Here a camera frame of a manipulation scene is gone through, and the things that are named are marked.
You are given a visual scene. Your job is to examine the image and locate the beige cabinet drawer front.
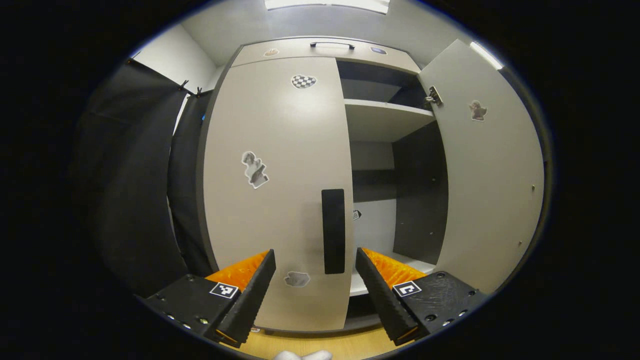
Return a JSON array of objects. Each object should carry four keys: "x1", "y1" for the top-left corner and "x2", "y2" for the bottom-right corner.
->
[{"x1": 231, "y1": 38, "x2": 422, "y2": 75}]

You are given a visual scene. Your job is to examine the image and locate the beige double-door shoe cabinet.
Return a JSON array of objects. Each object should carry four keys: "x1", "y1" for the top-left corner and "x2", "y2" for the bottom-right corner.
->
[{"x1": 197, "y1": 36, "x2": 451, "y2": 335}]

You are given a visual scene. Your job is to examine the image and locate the black door handle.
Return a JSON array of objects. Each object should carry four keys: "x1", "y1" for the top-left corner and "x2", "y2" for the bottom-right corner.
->
[{"x1": 321, "y1": 188, "x2": 346, "y2": 275}]

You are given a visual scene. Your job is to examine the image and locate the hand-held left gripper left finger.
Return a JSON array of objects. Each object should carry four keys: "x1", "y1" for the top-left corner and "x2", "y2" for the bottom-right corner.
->
[{"x1": 142, "y1": 248, "x2": 277, "y2": 349}]

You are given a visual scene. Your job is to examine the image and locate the shoe cabinet door cube sticker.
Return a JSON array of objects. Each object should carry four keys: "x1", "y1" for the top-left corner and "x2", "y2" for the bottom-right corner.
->
[{"x1": 417, "y1": 39, "x2": 546, "y2": 295}]

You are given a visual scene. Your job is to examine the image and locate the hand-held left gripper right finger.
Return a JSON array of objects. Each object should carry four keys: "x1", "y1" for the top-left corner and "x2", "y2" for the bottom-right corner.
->
[{"x1": 355, "y1": 246, "x2": 490, "y2": 347}]

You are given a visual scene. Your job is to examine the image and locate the shoe cabinet door checkered sticker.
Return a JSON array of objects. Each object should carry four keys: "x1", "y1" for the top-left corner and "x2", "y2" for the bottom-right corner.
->
[{"x1": 202, "y1": 56, "x2": 355, "y2": 332}]

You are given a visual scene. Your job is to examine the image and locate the ceiling light panel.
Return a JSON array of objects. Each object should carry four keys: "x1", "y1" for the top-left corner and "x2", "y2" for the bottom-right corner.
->
[
  {"x1": 469, "y1": 41, "x2": 504, "y2": 71},
  {"x1": 264, "y1": 0, "x2": 391, "y2": 14}
]

